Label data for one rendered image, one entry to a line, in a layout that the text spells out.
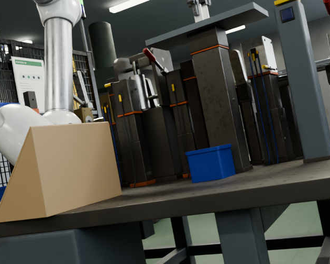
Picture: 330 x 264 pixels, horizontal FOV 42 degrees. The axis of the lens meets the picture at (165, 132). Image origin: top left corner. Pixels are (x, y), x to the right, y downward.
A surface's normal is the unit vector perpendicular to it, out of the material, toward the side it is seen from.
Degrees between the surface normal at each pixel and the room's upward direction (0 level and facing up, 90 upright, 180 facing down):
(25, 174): 90
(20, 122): 54
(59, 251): 90
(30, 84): 90
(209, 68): 90
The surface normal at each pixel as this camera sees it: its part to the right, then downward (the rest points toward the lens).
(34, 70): 0.84, -0.18
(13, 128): -0.20, -0.46
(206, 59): -0.51, 0.05
